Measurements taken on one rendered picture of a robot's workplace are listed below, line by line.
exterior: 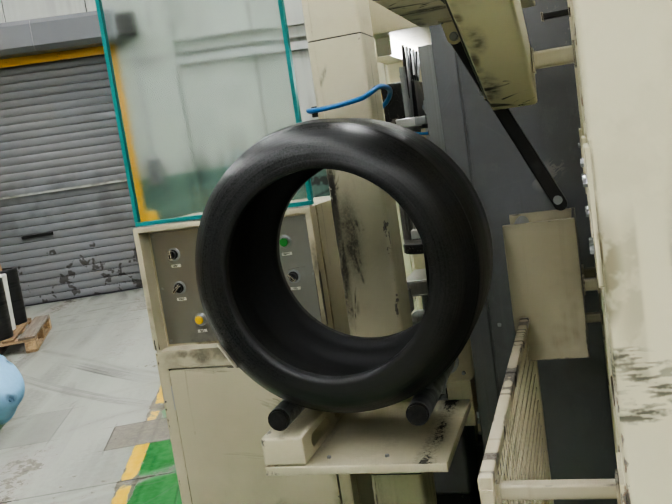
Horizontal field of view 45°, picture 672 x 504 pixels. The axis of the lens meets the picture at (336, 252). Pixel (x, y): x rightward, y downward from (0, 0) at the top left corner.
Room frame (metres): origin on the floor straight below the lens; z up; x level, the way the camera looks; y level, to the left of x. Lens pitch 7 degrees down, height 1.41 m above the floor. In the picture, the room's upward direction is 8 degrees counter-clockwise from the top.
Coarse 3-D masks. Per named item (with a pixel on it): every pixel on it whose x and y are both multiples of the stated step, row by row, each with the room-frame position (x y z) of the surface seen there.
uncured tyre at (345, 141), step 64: (320, 128) 1.50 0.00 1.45; (384, 128) 1.50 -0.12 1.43; (256, 192) 1.50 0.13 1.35; (448, 192) 1.44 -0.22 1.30; (256, 256) 1.81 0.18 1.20; (448, 256) 1.41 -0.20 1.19; (256, 320) 1.75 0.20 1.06; (448, 320) 1.41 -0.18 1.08; (320, 384) 1.49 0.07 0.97; (384, 384) 1.45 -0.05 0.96
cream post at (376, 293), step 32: (320, 0) 1.85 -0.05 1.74; (352, 0) 1.83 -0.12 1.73; (320, 32) 1.85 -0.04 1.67; (352, 32) 1.83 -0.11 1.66; (320, 64) 1.85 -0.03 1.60; (352, 64) 1.83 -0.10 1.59; (320, 96) 1.86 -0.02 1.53; (352, 96) 1.84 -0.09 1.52; (352, 192) 1.84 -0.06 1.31; (384, 192) 1.84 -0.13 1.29; (352, 224) 1.85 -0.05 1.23; (384, 224) 1.83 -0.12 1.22; (352, 256) 1.85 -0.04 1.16; (384, 256) 1.83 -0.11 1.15; (352, 288) 1.86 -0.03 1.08; (384, 288) 1.83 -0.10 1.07; (352, 320) 1.86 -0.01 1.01; (384, 320) 1.84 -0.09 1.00; (384, 480) 1.85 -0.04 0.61; (416, 480) 1.83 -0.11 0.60
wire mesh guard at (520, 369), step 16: (528, 320) 1.65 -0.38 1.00; (512, 352) 1.42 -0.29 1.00; (512, 368) 1.32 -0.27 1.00; (528, 368) 1.60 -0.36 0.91; (512, 384) 1.24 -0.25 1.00; (528, 384) 1.59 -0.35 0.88; (512, 400) 1.20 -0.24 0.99; (528, 400) 1.56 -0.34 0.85; (496, 416) 1.10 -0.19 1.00; (512, 416) 1.27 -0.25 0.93; (528, 416) 1.49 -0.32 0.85; (496, 432) 1.04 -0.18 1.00; (512, 432) 1.24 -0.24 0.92; (528, 432) 1.47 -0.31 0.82; (544, 432) 1.74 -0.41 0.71; (496, 448) 0.99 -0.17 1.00; (512, 448) 1.22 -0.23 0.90; (528, 448) 1.41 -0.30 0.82; (544, 448) 1.75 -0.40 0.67; (496, 464) 0.95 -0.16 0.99; (512, 464) 1.19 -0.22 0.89; (528, 464) 1.42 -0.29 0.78; (544, 464) 1.75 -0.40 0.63; (480, 480) 0.91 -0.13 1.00; (480, 496) 0.91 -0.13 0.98; (496, 496) 0.99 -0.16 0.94
